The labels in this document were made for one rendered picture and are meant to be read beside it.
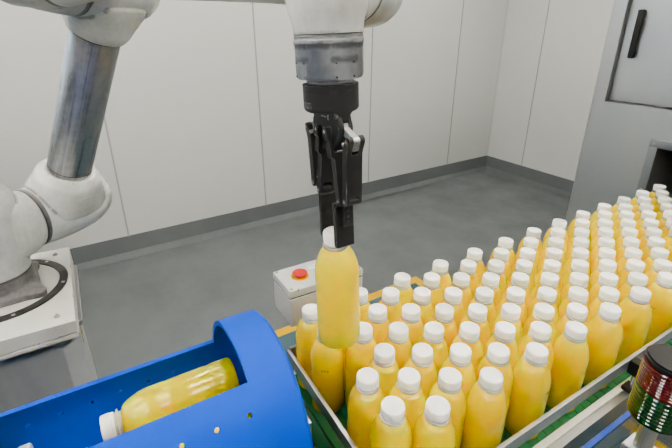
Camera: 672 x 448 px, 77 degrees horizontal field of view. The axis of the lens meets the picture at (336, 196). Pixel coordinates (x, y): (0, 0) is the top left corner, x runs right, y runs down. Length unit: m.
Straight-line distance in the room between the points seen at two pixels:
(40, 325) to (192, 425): 0.63
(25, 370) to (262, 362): 0.78
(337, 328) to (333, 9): 0.46
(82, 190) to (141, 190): 2.31
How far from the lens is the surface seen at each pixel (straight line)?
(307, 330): 0.94
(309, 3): 0.53
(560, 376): 1.04
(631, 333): 1.23
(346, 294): 0.66
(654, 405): 0.74
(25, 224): 1.24
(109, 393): 0.85
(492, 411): 0.85
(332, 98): 0.55
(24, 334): 1.16
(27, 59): 3.34
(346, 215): 0.60
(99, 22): 1.00
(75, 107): 1.13
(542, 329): 0.97
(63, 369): 1.32
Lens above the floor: 1.66
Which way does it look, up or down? 22 degrees down
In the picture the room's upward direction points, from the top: straight up
